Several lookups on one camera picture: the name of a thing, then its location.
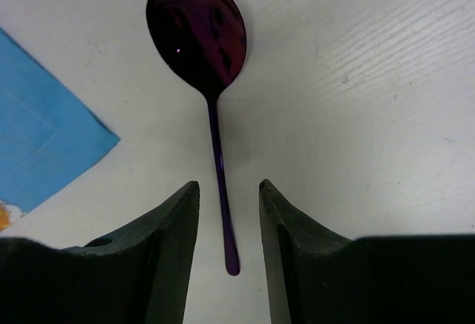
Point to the purple metal spoon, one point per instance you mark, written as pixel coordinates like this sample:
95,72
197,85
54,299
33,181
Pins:
204,42

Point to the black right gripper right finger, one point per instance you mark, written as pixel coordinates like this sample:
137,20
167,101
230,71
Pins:
315,275

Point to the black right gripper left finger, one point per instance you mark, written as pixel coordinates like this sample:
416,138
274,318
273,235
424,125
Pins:
138,273

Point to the blue space print cloth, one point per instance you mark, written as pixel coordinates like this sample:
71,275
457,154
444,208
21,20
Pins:
48,136

